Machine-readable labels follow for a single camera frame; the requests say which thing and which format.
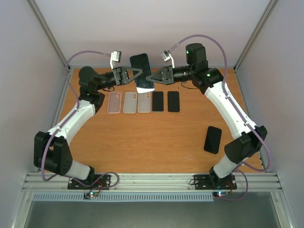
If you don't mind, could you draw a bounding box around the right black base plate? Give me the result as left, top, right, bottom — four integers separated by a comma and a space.
193, 174, 237, 190

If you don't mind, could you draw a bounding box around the purple cable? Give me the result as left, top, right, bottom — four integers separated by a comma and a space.
41, 50, 121, 188
168, 35, 273, 202

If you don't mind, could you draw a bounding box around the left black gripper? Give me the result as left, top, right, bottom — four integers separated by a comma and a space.
96, 67, 144, 91

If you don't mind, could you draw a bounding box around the left circuit board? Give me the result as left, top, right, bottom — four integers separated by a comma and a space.
83, 192, 99, 200

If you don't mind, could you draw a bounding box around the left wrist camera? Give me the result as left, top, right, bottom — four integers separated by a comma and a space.
110, 50, 122, 70

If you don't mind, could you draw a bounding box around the circuit board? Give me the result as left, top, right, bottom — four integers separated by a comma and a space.
83, 192, 99, 200
213, 190, 232, 198

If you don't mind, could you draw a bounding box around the right circuit board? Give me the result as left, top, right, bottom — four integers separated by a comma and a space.
213, 190, 232, 198

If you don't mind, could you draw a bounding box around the grey slotted cable duct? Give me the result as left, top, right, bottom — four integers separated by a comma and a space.
32, 192, 213, 202

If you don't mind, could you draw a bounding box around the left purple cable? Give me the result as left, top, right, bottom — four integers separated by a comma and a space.
41, 50, 121, 188

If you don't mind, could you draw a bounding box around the black smartphone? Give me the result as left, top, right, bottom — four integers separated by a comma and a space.
152, 91, 164, 112

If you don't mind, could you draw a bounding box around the aluminium front rail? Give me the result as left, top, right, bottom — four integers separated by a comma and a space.
22, 172, 283, 193

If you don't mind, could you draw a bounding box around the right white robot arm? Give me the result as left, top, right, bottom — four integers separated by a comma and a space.
147, 43, 267, 189

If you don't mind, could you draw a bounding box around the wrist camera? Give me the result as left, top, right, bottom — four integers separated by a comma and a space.
161, 50, 175, 68
110, 50, 122, 70

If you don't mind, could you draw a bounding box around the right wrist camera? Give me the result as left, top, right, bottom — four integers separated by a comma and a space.
161, 50, 175, 68

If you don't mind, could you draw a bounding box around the white phone case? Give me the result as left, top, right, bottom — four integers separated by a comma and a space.
137, 92, 152, 113
123, 92, 137, 114

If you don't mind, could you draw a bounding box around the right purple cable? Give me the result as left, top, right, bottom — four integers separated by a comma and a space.
168, 35, 273, 202

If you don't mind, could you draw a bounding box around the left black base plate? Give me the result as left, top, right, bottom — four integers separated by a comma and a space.
67, 174, 111, 190

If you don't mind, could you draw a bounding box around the pink phone case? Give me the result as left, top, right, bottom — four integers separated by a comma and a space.
107, 92, 122, 114

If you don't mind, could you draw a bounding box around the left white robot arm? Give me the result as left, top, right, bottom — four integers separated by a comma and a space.
34, 66, 143, 189

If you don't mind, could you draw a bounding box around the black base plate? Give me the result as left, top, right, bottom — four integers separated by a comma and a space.
67, 174, 111, 190
193, 174, 237, 190

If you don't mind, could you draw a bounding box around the phone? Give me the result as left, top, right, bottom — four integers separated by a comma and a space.
130, 53, 155, 94
167, 91, 180, 112
204, 126, 222, 154

